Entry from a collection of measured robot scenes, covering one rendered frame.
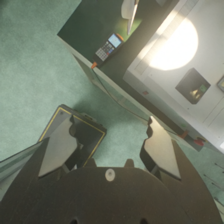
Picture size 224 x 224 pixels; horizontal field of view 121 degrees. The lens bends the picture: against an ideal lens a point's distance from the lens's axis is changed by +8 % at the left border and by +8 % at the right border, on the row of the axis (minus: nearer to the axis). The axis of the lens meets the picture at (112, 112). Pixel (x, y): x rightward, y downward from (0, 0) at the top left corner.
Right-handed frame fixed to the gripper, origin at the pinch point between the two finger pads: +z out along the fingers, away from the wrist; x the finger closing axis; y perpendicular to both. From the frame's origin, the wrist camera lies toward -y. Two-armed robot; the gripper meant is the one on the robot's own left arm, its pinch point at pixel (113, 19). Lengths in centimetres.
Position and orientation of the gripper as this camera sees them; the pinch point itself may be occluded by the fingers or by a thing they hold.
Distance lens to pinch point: 42.8
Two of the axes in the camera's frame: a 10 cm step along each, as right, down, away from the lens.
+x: 7.3, 6.8, 0.9
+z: -2.4, 1.2, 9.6
